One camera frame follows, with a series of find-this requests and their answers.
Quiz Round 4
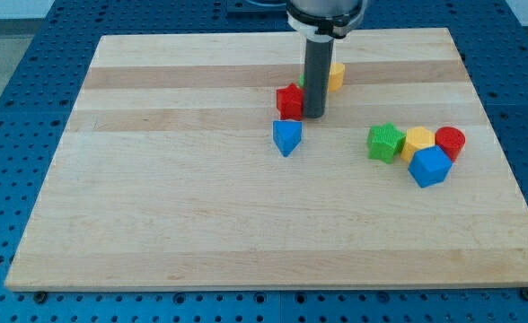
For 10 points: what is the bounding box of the blue triangle block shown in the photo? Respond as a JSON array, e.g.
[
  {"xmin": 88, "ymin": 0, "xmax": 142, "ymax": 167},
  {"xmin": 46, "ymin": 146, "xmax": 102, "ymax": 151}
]
[{"xmin": 272, "ymin": 120, "xmax": 303, "ymax": 157}]

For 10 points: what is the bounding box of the red star block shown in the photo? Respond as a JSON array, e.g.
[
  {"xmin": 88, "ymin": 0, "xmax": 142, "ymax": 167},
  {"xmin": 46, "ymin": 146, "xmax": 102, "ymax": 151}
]
[{"xmin": 276, "ymin": 83, "xmax": 304, "ymax": 121}]

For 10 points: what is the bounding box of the wooden board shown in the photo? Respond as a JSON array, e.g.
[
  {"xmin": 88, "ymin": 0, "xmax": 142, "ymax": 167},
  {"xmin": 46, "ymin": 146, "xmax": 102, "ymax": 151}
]
[{"xmin": 5, "ymin": 28, "xmax": 528, "ymax": 292}]

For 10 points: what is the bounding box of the yellow cylinder block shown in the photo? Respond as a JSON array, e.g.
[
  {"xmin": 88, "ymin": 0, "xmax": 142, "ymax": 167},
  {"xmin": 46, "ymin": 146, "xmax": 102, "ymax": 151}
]
[{"xmin": 328, "ymin": 62, "xmax": 346, "ymax": 92}]

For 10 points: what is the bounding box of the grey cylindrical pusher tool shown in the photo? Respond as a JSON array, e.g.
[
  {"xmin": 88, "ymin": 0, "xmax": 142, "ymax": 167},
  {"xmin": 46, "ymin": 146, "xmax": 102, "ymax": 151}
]
[{"xmin": 303, "ymin": 39, "xmax": 333, "ymax": 118}]

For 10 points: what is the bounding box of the green star block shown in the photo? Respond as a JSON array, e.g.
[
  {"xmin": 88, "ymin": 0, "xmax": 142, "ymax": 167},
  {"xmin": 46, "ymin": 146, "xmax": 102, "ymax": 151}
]
[{"xmin": 366, "ymin": 123, "xmax": 406, "ymax": 164}]

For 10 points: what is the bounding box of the yellow hexagon block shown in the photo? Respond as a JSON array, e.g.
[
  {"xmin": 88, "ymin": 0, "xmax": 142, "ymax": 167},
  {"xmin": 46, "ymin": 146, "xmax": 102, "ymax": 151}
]
[{"xmin": 400, "ymin": 127, "xmax": 436, "ymax": 162}]

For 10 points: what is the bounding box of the blue cube block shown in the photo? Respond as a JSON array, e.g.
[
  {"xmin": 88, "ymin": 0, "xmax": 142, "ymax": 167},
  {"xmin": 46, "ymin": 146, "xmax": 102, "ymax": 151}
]
[{"xmin": 408, "ymin": 145, "xmax": 453, "ymax": 188}]

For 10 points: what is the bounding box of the red cylinder block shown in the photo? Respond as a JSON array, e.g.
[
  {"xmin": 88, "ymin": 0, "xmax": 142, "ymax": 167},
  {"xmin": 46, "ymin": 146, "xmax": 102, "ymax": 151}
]
[{"xmin": 435, "ymin": 127, "xmax": 466, "ymax": 162}]

